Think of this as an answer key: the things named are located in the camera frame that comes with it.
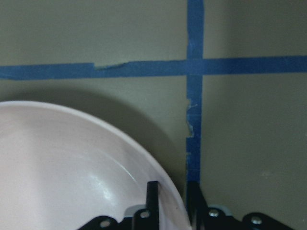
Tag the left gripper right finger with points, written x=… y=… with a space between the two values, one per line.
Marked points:
x=197 y=206

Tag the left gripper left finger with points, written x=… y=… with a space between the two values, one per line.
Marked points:
x=152 y=204

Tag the pink plate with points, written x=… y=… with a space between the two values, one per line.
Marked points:
x=60 y=168

